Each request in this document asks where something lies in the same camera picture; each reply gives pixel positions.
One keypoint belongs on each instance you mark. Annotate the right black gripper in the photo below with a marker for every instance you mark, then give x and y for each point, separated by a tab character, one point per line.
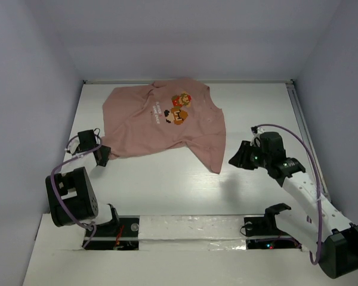
240	159

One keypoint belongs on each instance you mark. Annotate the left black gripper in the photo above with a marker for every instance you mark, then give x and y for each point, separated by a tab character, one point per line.
105	152

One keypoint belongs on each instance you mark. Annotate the pink pixel-print t-shirt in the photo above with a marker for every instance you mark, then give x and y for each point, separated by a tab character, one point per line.
166	114

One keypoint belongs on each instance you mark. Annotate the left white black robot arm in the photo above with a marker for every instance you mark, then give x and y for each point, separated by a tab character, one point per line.
71	196

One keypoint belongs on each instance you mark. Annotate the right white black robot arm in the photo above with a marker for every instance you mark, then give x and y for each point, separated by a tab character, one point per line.
329	236

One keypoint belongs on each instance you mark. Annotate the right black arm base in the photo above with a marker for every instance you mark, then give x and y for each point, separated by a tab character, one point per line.
260	236

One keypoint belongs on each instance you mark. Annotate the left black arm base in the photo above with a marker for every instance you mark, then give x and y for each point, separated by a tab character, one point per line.
110	236

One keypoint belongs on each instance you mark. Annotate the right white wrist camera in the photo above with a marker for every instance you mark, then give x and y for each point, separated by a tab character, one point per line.
256	131

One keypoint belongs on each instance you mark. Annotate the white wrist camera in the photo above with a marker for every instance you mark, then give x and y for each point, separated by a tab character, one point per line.
256	131
72	147

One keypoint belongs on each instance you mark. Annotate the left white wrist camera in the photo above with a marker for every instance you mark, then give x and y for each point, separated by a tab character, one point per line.
72	147

